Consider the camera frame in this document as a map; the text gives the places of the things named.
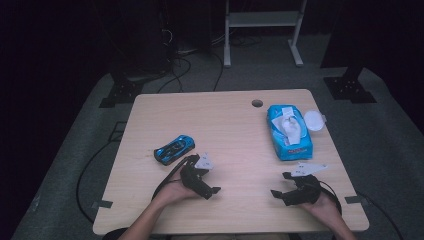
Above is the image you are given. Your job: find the blue toy car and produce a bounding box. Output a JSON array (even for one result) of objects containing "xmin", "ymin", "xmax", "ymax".
[{"xmin": 153, "ymin": 134, "xmax": 196, "ymax": 166}]

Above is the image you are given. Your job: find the person's left hand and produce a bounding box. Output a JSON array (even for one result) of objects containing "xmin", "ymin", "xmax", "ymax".
[{"xmin": 154, "ymin": 181, "xmax": 201, "ymax": 209}]

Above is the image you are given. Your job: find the person's right hand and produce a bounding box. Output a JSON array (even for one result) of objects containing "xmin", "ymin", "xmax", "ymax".
[{"xmin": 299, "ymin": 193, "xmax": 338, "ymax": 219}]

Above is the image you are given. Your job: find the right hand-held gripper cable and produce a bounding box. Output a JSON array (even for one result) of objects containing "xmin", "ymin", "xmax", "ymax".
[{"xmin": 318, "ymin": 179, "xmax": 343, "ymax": 215}]

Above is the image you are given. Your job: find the white metal stand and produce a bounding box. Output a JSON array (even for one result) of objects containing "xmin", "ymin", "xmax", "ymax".
[{"xmin": 223, "ymin": 0, "xmax": 308, "ymax": 68}]

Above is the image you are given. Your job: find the long black floor cable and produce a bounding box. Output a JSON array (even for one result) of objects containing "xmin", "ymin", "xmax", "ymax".
[{"xmin": 75, "ymin": 139, "xmax": 118, "ymax": 224}]

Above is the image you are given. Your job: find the looped black floor cable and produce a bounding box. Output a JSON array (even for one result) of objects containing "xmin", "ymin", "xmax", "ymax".
[{"xmin": 156, "ymin": 54, "xmax": 193, "ymax": 94}]

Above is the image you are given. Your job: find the grey tape strip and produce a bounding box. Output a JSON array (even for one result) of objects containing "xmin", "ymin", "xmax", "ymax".
[
  {"xmin": 344, "ymin": 195, "xmax": 370, "ymax": 205},
  {"xmin": 91, "ymin": 199, "xmax": 114, "ymax": 210}
]

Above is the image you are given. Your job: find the blue wet wipes pack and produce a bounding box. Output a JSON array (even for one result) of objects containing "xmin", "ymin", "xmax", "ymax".
[{"xmin": 266, "ymin": 104, "xmax": 326, "ymax": 162}]

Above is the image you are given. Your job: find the black stand base plate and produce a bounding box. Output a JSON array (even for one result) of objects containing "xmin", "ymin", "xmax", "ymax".
[
  {"xmin": 323, "ymin": 64, "xmax": 378, "ymax": 105},
  {"xmin": 98, "ymin": 78, "xmax": 145, "ymax": 109}
]

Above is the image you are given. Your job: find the left hand-held gripper cable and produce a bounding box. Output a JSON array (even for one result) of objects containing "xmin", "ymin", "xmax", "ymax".
[{"xmin": 151, "ymin": 155, "xmax": 192, "ymax": 201}]

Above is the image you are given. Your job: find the dark equipment cabinet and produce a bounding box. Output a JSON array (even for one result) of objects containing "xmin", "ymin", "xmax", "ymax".
[{"xmin": 109, "ymin": 0, "xmax": 176, "ymax": 78}]

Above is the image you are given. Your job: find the thin black floor cable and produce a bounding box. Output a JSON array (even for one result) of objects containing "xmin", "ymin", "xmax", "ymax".
[{"xmin": 356, "ymin": 191, "xmax": 405, "ymax": 240}]

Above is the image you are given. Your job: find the straight black floor cable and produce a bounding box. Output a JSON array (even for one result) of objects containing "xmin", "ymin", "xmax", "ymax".
[{"xmin": 212, "ymin": 51, "xmax": 225, "ymax": 92}]

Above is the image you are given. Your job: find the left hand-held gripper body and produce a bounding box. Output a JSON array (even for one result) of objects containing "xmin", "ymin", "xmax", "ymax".
[{"xmin": 180, "ymin": 152, "xmax": 215, "ymax": 194}]

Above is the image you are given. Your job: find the hand-held gripper cable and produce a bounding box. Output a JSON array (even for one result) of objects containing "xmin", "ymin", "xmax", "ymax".
[
  {"xmin": 151, "ymin": 155, "xmax": 192, "ymax": 201},
  {"xmin": 318, "ymin": 179, "xmax": 343, "ymax": 215}
]

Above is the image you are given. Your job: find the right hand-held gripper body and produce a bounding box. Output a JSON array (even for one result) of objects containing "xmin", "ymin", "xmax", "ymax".
[{"xmin": 283, "ymin": 162, "xmax": 328, "ymax": 207}]

